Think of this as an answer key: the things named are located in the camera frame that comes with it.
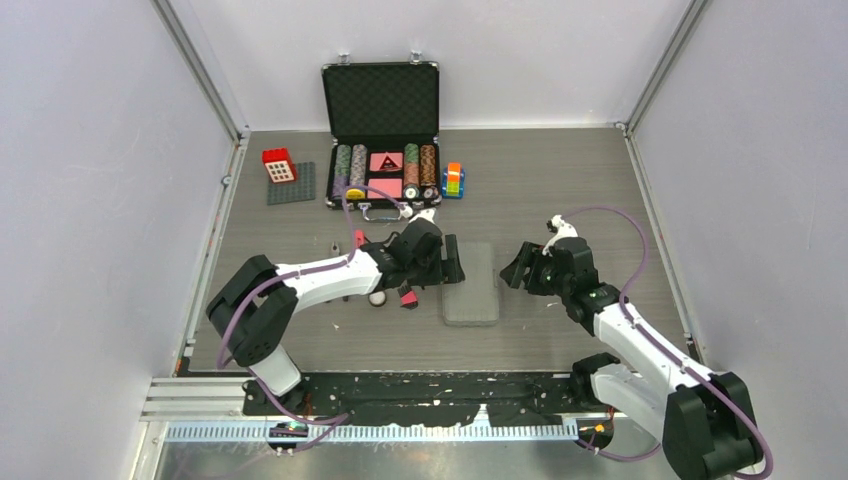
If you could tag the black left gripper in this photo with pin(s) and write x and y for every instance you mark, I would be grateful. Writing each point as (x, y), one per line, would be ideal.
(446, 271)

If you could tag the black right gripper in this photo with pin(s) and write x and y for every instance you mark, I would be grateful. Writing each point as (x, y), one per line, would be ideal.
(527, 257)

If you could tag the grey plastic tool case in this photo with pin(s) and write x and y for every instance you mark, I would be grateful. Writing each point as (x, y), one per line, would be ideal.
(473, 302)

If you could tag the red black bit holder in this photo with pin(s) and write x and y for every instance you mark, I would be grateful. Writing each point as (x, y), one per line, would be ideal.
(408, 298)

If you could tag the red black utility knife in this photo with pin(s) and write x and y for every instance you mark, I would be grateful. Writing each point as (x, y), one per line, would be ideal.
(359, 238)

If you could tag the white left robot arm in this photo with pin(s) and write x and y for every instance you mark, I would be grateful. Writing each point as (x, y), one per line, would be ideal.
(254, 308)

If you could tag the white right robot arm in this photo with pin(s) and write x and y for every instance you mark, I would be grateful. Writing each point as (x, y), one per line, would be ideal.
(702, 420)

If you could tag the black electrical tape roll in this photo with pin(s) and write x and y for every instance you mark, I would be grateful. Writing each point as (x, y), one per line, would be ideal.
(377, 299)

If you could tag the colourful toy brick stack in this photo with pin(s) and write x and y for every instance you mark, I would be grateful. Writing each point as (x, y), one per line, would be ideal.
(453, 181)

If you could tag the brown black chip row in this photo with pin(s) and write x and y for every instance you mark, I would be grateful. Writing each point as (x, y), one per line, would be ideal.
(428, 171)

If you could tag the green red chip row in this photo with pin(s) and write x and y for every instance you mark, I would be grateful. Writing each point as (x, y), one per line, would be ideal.
(411, 171)

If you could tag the red triangle dealer button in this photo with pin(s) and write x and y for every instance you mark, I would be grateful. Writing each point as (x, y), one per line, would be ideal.
(386, 162)

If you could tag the blue orange chip row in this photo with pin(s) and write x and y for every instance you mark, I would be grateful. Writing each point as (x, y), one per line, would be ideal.
(355, 190)

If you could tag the purple green chip row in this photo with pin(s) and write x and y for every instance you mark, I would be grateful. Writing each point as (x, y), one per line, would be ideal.
(342, 171)

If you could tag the black poker chip case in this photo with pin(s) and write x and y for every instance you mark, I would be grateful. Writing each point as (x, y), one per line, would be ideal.
(384, 106)

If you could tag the dark grey brick baseplate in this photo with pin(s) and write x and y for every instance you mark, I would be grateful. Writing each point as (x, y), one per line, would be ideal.
(300, 190)

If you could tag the red toy brick door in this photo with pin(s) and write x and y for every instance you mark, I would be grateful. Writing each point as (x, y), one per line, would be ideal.
(279, 165)

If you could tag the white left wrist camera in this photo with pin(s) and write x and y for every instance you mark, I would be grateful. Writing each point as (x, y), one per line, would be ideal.
(411, 215)

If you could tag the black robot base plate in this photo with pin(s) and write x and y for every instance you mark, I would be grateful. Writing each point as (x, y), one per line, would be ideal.
(430, 399)

